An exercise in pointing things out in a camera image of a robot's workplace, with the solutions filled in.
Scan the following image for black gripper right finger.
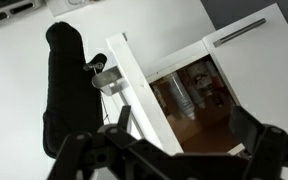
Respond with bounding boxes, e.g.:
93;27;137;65
229;105;265;155

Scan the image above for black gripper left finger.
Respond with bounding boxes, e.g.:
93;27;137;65
117;105;132;133

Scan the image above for hanging steel measuring cup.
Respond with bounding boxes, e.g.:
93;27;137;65
82;61;130;98

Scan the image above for black oven mitt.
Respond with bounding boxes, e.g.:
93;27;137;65
41;21;109;160

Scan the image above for white ribbed plastic container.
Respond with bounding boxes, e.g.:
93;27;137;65
165;71;197;122

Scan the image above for labelled white bottle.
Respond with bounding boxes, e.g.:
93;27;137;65
186;60;220;109

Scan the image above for white wall cabinet wooden interior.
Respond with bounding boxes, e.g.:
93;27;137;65
145;39;248;156

